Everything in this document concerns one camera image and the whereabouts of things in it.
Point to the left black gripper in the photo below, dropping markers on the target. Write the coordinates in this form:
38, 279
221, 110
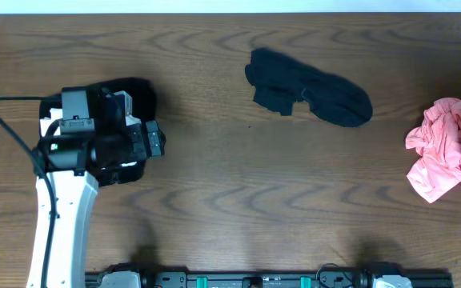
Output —
153, 139

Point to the black t-shirt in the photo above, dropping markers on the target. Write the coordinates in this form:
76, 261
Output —
280, 81

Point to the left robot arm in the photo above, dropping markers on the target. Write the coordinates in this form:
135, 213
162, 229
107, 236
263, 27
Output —
65, 204

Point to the black fabric storage container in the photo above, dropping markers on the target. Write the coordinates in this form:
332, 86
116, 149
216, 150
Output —
87, 101

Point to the white folded garment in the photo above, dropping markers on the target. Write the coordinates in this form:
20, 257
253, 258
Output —
67, 141

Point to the pink crumpled garment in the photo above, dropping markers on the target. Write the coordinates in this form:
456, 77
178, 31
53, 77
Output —
437, 141

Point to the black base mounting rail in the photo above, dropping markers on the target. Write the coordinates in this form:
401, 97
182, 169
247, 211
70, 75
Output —
330, 275

